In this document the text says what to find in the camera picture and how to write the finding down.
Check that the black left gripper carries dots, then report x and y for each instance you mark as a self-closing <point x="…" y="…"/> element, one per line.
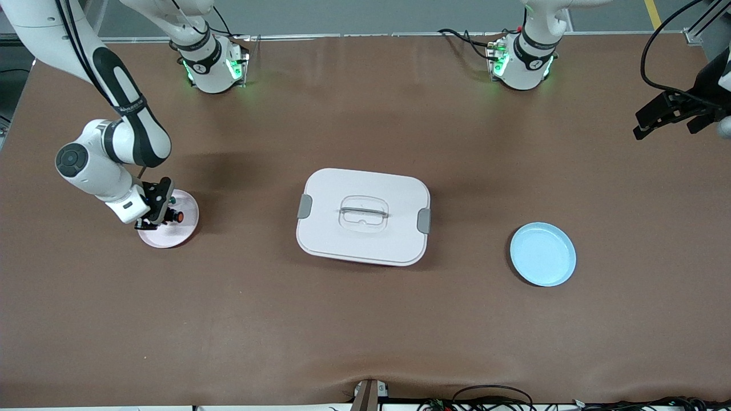
<point x="691" y="104"/>

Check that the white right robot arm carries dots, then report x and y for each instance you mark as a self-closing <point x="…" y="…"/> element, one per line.
<point x="85" y="165"/>

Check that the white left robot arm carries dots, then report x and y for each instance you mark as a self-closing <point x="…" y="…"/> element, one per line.
<point x="525" y="63"/>

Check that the pink round plate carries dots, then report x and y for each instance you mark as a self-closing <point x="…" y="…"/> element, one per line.
<point x="177" y="237"/>

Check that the blue round plate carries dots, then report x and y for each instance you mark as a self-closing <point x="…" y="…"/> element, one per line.
<point x="542" y="257"/>

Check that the white lidded storage box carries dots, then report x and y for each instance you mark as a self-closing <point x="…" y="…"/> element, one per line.
<point x="365" y="242"/>

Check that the brown table mat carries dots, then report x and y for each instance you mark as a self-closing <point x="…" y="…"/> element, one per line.
<point x="365" y="319"/>

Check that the aluminium frame profile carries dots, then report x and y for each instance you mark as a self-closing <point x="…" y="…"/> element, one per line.
<point x="694" y="35"/>

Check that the brown mounting post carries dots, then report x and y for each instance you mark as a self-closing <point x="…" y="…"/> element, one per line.
<point x="365" y="399"/>

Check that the small white bracket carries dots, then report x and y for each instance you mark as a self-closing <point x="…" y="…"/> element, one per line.
<point x="382" y="390"/>

